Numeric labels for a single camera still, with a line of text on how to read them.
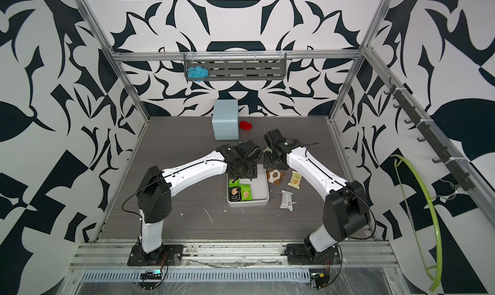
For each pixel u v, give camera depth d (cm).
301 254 73
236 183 91
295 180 94
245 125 116
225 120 96
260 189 90
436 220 52
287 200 87
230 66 95
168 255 74
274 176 92
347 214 43
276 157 61
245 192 87
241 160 62
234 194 87
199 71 91
